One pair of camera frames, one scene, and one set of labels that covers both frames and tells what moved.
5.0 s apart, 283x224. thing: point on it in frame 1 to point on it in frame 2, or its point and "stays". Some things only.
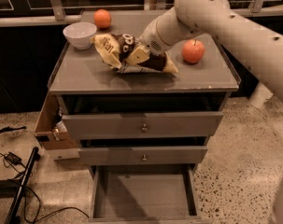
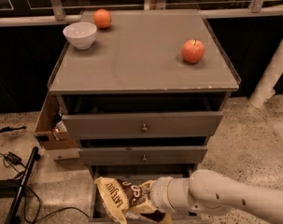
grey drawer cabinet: (134, 112) stays
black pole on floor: (22, 186) stays
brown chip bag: (114, 48) to (130, 203)
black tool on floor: (7, 129) stays
